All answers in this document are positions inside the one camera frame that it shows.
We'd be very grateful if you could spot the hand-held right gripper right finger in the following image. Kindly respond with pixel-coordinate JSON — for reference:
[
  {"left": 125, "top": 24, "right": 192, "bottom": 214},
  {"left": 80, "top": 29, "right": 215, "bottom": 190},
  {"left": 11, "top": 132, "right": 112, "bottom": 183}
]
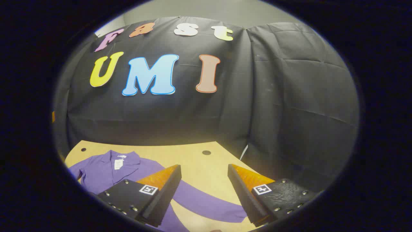
[{"left": 227, "top": 164, "right": 317, "bottom": 228}]

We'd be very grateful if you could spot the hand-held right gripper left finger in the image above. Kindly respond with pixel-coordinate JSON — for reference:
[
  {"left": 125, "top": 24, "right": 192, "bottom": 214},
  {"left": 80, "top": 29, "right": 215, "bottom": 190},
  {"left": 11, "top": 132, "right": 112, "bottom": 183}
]
[{"left": 97, "top": 164, "right": 182, "bottom": 228}]

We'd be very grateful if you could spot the purple collared shirt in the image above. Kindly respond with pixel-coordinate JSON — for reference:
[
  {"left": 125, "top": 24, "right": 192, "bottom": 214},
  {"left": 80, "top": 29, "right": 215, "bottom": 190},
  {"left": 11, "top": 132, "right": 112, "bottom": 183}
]
[{"left": 68, "top": 150, "right": 248, "bottom": 232}]

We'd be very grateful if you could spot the black backdrop cloth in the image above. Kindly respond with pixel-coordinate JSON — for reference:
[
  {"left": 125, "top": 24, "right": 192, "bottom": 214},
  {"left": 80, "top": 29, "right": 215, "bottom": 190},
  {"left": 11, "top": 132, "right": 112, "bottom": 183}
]
[{"left": 53, "top": 16, "right": 359, "bottom": 194}]

